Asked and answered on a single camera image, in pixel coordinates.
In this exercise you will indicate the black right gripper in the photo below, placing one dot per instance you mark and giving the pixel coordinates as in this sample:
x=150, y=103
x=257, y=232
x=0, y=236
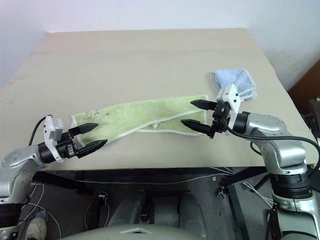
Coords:
x=221, y=117

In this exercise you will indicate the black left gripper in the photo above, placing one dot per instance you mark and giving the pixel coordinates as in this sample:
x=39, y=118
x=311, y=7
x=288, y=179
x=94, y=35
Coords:
x=66, y=147

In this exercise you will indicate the green towel with white trim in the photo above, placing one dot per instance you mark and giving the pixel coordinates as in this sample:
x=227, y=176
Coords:
x=130, y=117

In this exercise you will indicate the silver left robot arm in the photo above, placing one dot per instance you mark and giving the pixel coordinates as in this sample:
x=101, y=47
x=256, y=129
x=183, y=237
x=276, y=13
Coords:
x=17, y=155

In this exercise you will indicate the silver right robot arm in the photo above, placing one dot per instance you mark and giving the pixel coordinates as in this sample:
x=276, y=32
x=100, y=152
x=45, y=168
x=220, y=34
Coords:
x=265, y=125

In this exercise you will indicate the folded light blue towel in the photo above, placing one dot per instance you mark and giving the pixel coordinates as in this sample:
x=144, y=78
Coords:
x=235, y=77

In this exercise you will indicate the small black metal clamp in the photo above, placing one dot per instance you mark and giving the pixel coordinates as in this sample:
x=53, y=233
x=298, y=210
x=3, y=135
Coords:
x=221, y=193
x=102, y=195

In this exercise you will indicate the grey rounded robot leg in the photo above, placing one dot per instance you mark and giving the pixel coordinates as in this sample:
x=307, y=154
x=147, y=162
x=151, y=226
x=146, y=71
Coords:
x=191, y=212
x=130, y=207

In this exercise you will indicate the grey robot torso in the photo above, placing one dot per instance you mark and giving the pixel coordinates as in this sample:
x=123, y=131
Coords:
x=100, y=233

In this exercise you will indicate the white sneaker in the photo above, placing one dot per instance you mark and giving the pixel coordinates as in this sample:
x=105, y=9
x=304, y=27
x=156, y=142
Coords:
x=36, y=228

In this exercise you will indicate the brown wooden cabinet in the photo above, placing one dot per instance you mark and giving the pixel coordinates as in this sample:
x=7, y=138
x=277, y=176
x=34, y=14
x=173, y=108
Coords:
x=303, y=85

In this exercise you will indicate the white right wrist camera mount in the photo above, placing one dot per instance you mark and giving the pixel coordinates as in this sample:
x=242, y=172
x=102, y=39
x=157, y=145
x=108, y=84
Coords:
x=233, y=100

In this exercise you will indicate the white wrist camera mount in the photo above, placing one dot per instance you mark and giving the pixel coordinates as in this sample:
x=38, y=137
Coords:
x=50, y=130
x=233, y=100

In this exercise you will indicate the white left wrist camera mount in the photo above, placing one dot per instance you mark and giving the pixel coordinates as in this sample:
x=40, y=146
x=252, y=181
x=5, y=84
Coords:
x=50, y=130

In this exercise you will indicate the black table frame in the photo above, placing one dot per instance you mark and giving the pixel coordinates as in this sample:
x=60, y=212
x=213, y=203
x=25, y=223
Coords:
x=57, y=181

